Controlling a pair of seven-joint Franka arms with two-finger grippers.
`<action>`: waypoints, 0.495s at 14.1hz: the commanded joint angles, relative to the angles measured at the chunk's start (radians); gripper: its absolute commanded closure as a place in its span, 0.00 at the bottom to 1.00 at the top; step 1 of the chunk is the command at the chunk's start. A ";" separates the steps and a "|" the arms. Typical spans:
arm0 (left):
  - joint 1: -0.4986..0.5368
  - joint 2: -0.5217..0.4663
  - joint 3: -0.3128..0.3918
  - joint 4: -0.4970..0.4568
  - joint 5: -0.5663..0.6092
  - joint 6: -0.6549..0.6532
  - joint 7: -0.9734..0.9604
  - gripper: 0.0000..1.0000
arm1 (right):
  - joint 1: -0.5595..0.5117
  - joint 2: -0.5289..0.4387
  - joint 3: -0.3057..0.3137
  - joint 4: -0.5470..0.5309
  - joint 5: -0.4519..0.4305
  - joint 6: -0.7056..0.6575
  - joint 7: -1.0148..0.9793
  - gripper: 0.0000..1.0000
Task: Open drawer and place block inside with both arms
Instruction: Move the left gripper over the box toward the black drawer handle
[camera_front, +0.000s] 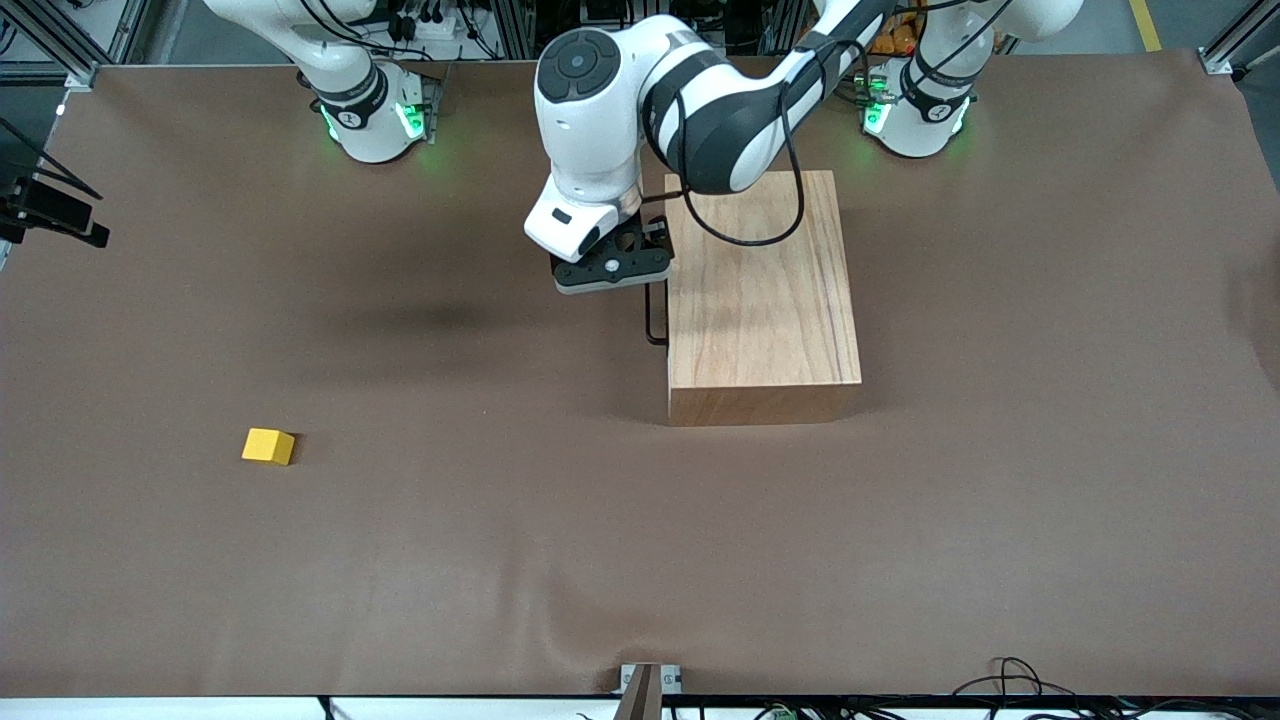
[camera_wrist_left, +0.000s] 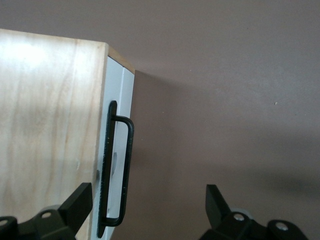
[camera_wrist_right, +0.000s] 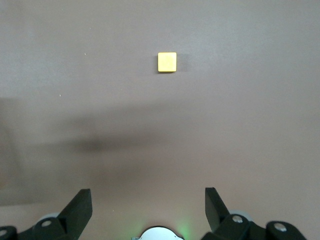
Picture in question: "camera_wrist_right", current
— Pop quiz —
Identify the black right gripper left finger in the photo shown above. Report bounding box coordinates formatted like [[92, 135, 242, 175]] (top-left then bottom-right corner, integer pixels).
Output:
[[0, 188, 93, 240]]

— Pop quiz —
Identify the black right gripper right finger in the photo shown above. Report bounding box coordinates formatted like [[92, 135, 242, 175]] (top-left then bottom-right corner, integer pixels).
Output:
[[202, 187, 308, 240]]

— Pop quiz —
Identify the yellow block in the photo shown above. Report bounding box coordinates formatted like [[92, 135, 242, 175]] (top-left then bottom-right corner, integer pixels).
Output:
[[157, 51, 178, 74]]

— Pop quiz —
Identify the brown table cloth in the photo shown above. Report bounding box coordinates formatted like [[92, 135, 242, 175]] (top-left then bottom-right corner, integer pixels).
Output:
[[0, 0, 320, 240]]

